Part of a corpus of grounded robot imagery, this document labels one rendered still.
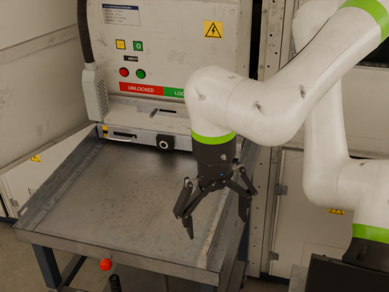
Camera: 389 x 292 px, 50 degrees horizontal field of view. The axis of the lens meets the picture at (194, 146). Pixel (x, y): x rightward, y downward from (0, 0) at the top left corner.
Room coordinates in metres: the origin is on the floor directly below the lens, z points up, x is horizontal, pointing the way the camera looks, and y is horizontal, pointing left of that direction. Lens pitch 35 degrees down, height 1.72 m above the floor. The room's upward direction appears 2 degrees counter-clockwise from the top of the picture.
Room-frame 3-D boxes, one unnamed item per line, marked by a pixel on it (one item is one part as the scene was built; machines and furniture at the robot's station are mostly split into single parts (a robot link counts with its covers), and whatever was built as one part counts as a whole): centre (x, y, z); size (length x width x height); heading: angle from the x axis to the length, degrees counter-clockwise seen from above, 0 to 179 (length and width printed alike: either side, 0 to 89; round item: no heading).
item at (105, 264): (0.77, 0.25, 0.82); 0.04 x 0.03 x 0.03; 162
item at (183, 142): (1.26, 0.09, 0.90); 0.54 x 0.05 x 0.06; 72
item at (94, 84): (1.24, 0.32, 1.09); 0.08 x 0.05 x 0.17; 162
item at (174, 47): (1.25, 0.10, 1.15); 0.48 x 0.01 x 0.48; 72
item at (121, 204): (1.11, 0.14, 0.82); 0.68 x 0.62 x 0.06; 162
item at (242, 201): (0.74, -0.11, 1.03); 0.03 x 0.01 x 0.07; 20
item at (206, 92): (0.71, -0.04, 1.33); 0.13 x 0.11 x 0.14; 47
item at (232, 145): (0.72, -0.04, 1.23); 0.12 x 0.09 x 0.06; 20
